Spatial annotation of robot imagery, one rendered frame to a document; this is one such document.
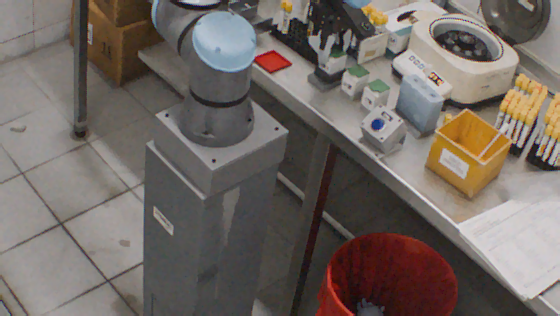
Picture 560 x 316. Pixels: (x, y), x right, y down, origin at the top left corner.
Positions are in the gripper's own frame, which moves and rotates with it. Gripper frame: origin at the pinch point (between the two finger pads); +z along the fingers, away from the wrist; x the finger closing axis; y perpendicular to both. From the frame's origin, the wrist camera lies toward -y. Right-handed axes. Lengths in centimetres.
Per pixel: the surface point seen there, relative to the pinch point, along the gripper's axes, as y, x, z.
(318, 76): 0.8, 2.8, 4.6
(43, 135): 114, 19, 94
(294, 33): 17.2, -4.6, 4.0
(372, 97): -14.2, 1.4, 1.3
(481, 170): -46.1, 2.6, -2.1
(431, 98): -25.5, -4.5, -3.9
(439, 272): -37, -18, 53
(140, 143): 88, -10, 94
